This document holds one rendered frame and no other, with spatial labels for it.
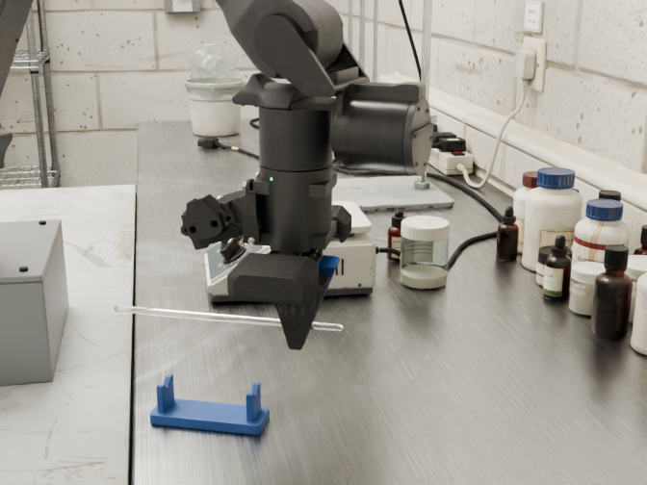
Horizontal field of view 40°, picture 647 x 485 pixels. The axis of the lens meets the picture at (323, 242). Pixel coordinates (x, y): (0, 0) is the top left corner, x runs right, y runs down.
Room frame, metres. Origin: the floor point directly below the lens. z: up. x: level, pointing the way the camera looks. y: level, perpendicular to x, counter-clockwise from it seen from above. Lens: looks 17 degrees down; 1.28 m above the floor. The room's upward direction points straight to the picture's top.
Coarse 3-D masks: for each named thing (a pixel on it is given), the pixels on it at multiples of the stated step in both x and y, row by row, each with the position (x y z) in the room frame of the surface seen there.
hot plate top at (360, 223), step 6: (336, 204) 1.11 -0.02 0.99; (342, 204) 1.11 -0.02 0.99; (348, 204) 1.11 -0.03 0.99; (354, 204) 1.11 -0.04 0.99; (348, 210) 1.08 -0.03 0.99; (354, 210) 1.08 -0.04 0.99; (360, 210) 1.08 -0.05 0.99; (354, 216) 1.05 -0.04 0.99; (360, 216) 1.05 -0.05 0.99; (354, 222) 1.02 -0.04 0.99; (360, 222) 1.02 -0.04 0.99; (366, 222) 1.02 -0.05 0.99; (354, 228) 1.01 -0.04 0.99; (360, 228) 1.01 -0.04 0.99; (366, 228) 1.01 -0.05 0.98
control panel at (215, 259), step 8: (216, 248) 1.08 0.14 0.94; (248, 248) 1.01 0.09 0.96; (256, 248) 1.00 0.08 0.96; (208, 256) 1.07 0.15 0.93; (216, 256) 1.05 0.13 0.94; (208, 264) 1.04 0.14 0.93; (216, 264) 1.02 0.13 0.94; (224, 264) 1.01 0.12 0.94; (232, 264) 0.99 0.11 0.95; (216, 272) 0.99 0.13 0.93
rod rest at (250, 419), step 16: (160, 384) 0.70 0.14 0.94; (256, 384) 0.70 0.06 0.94; (160, 400) 0.69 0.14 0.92; (176, 400) 0.72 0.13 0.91; (192, 400) 0.72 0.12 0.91; (256, 400) 0.69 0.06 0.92; (160, 416) 0.69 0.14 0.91; (176, 416) 0.69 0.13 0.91; (192, 416) 0.69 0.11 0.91; (208, 416) 0.69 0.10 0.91; (224, 416) 0.69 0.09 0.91; (240, 416) 0.69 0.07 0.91; (256, 416) 0.69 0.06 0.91; (240, 432) 0.67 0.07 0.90; (256, 432) 0.67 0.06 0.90
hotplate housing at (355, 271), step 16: (336, 240) 1.01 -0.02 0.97; (352, 240) 1.01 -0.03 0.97; (368, 240) 1.01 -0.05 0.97; (336, 256) 1.00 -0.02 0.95; (352, 256) 1.00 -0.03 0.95; (368, 256) 1.00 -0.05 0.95; (208, 272) 1.02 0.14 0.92; (224, 272) 0.98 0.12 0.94; (336, 272) 1.00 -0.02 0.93; (352, 272) 1.00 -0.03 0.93; (368, 272) 1.00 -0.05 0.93; (208, 288) 0.98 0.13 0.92; (224, 288) 0.98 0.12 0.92; (336, 288) 1.00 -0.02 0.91; (352, 288) 1.00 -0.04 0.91; (368, 288) 1.01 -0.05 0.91
